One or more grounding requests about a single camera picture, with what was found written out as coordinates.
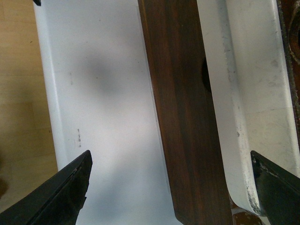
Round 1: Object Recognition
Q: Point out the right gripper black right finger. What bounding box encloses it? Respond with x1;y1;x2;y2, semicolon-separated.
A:
251;151;300;225

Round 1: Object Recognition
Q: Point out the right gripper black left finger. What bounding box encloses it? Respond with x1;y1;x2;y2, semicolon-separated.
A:
0;150;92;225

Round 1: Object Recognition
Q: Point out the white drawer with wood front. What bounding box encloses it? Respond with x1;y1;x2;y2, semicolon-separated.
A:
138;0;300;225

